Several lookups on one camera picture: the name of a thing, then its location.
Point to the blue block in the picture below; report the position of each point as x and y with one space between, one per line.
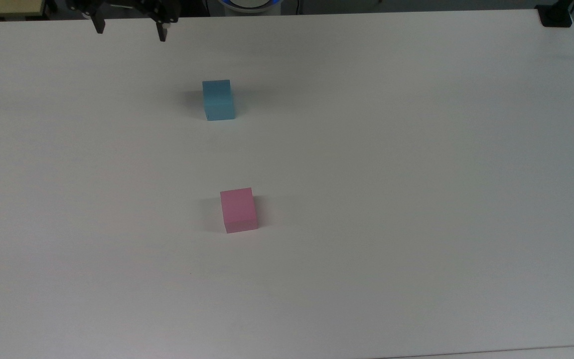
218 99

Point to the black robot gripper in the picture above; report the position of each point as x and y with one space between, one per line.
127 6

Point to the black clamp camera mount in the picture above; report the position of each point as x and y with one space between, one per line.
556 16

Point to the pink cube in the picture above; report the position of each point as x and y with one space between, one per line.
238 209

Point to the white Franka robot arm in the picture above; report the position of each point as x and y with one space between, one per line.
244 4

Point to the light wooden table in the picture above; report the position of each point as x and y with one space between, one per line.
3 7

